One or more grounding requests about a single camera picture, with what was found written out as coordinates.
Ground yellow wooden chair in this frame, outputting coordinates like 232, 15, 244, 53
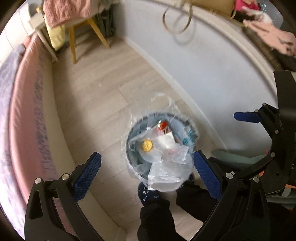
66, 16, 110, 64

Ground yellow orange peel piece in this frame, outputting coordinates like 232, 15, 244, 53
142, 139, 153, 152

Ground black trouser leg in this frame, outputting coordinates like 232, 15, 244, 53
137, 174, 218, 241

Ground pink bed mattress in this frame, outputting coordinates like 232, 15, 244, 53
0, 33, 79, 239

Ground round grey trash bin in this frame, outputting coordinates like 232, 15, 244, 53
125, 112, 200, 186

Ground large white paper sheet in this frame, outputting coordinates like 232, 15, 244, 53
147, 160, 193, 192

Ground black slipper with face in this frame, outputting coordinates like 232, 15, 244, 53
137, 182, 161, 206

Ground yellow garment on chair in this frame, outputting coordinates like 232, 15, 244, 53
45, 22, 66, 51

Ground pink quilted blanket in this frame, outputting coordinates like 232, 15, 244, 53
43, 0, 97, 28

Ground red snack wrapper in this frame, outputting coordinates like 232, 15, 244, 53
157, 120, 171, 135

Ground white side table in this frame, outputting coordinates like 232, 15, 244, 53
29, 13, 58, 62

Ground pink clothes pile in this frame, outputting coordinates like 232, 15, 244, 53
243, 15, 295, 58

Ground beige bag strap loop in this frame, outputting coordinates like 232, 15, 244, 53
162, 0, 194, 35

